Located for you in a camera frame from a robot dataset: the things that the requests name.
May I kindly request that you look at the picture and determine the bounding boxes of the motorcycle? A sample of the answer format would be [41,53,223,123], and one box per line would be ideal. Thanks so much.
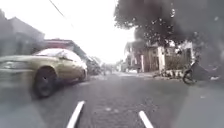
[182,59,221,85]

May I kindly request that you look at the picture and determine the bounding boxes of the robot's own part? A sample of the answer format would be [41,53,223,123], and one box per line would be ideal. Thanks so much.
[138,110,155,128]
[66,100,86,128]

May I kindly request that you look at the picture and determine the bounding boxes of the grey asphalt road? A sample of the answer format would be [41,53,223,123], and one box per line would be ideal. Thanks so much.
[0,71,224,128]

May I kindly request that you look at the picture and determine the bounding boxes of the building with white pillars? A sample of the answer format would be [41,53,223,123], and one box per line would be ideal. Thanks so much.
[124,39,195,75]

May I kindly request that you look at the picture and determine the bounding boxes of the grey building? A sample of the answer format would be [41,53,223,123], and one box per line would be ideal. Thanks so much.
[0,9,46,58]

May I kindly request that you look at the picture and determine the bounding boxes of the overhead wires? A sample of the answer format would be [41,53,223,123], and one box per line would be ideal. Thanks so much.
[48,0,76,29]

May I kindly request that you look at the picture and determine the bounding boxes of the large dark tree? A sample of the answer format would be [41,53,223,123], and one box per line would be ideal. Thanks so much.
[113,0,224,51]

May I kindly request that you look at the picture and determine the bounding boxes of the gold car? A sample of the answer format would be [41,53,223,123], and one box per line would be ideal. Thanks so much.
[0,48,89,99]

